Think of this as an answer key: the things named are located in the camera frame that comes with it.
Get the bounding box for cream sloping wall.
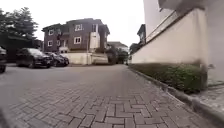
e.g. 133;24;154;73
130;8;210;66

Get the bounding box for group of dark trees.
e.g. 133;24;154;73
0;7;40;63

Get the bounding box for dark car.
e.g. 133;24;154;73
44;52;70;68
15;47;54;69

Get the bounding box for house with grey roof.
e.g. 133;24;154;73
106;41;129;53

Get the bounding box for white building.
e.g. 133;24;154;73
143;0;224;82

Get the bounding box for building with dark roof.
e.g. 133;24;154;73
129;23;147;54

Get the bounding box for low white wall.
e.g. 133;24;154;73
61;52;110;66

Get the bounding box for green bushes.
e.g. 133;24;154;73
106;46;130;65

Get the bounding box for brown multi-storey building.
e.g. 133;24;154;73
41;18;111;54

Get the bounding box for raised stone pavement with kerb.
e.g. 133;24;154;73
128;66;224;126

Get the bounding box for low green hedge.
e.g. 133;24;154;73
128;62;209;95

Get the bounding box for grey brick paved road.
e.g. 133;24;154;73
0;64;221;128

